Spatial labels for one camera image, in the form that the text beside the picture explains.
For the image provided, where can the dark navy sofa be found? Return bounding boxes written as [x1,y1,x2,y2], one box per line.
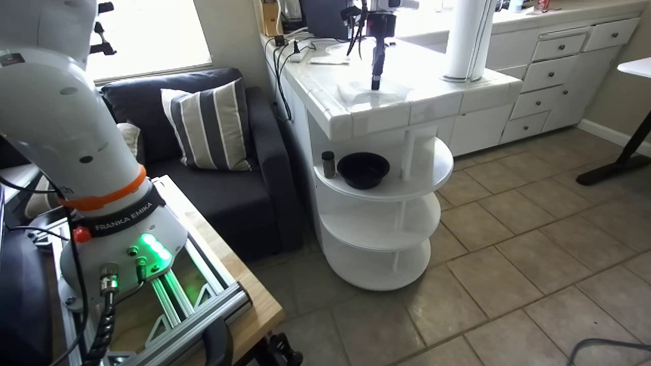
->
[100,67,305,260]

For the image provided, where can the black bowl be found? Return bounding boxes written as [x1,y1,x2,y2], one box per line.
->
[337,153,390,188]

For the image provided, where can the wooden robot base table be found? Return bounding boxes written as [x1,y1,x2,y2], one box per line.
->
[107,172,284,366]

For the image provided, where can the aluminium extrusion frame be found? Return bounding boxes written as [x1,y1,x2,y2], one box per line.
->
[43,220,251,366]

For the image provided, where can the striped grey white pillow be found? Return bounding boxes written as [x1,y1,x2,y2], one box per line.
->
[161,79,251,172]

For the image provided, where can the white paper towel sheet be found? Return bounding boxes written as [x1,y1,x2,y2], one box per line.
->
[337,81,409,107]

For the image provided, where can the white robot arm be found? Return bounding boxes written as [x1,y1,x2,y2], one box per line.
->
[0,0,187,306]

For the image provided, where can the white paper towel roll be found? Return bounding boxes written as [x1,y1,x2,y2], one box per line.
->
[444,0,497,82]

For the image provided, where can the black hanging cables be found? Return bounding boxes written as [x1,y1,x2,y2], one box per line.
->
[270,25,311,123]

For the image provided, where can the white round shelf unit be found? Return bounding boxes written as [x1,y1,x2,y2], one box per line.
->
[311,129,453,290]

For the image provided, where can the white drawer cabinet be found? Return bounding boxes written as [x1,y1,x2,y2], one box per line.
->
[447,15,639,156]

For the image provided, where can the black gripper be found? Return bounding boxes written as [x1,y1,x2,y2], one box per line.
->
[367,10,397,90]

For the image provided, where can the black desk leg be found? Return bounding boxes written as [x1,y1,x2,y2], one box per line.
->
[576,112,651,184]

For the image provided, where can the small dark cylinder jar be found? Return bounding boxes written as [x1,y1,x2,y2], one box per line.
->
[322,149,336,179]

